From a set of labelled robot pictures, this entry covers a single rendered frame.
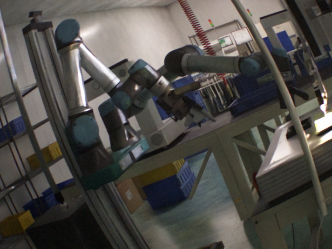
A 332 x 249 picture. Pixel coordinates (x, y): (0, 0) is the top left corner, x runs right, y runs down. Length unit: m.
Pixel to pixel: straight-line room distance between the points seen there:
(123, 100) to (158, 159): 2.11
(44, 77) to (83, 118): 0.43
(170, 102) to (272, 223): 0.85
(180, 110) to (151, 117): 2.08
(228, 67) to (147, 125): 2.02
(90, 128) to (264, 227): 0.86
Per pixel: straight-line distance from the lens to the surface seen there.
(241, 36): 11.63
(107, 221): 2.64
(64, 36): 2.30
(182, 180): 6.45
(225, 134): 4.26
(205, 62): 2.56
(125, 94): 2.32
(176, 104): 2.36
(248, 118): 4.22
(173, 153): 4.37
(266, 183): 1.74
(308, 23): 1.76
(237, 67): 2.49
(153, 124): 4.45
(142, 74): 2.34
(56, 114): 2.59
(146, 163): 4.44
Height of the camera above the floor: 1.22
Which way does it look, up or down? 4 degrees down
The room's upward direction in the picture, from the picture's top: 24 degrees counter-clockwise
